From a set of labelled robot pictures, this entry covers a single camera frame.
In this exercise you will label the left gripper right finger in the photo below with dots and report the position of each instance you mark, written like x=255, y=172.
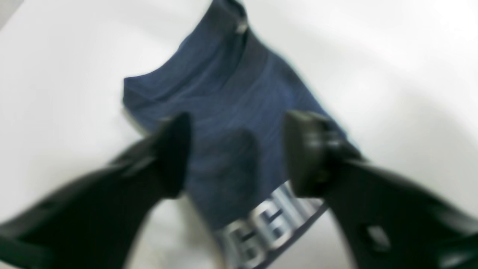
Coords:
x=388, y=221

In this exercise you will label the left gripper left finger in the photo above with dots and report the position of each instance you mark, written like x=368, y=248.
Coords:
x=92, y=222

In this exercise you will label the dark blue T-shirt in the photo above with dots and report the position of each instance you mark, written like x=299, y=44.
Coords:
x=237, y=92

